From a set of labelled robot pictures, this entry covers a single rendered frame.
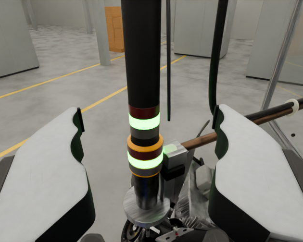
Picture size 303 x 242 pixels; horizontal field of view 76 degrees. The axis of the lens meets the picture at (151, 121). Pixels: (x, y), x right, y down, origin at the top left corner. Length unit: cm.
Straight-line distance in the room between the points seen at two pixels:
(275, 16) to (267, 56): 87
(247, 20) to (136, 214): 1218
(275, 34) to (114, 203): 492
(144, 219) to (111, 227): 172
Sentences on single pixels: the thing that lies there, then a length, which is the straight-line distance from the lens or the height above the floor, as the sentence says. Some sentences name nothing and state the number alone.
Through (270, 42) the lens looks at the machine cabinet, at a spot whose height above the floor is 89.
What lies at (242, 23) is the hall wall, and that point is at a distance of 1238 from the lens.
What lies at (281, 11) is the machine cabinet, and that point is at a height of 153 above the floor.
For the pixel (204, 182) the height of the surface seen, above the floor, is 116.
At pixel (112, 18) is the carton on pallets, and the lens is 851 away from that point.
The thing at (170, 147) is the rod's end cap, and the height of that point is 155.
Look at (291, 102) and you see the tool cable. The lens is 43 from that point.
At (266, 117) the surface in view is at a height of 155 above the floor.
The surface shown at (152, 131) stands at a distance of 21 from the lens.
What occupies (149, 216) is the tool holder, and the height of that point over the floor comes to 146.
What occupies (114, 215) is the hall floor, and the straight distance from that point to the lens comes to 207.
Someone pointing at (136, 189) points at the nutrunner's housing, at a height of 150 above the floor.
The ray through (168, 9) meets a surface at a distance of 18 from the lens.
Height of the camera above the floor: 172
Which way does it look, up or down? 31 degrees down
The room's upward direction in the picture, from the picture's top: straight up
